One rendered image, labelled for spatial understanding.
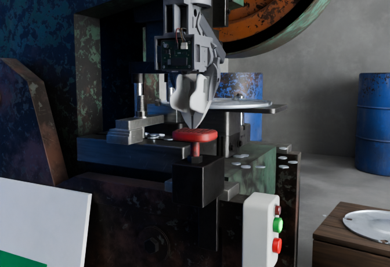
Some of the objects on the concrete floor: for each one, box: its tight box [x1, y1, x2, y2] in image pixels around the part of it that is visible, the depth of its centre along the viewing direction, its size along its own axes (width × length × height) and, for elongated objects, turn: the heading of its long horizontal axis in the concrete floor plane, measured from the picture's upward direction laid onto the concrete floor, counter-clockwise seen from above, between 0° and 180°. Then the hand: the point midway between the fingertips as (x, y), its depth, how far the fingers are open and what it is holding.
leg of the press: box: [0, 58, 250, 267], centre depth 91 cm, size 92×12×90 cm
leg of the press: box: [248, 140, 301, 267], centre depth 138 cm, size 92×12×90 cm
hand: (194, 121), depth 65 cm, fingers closed
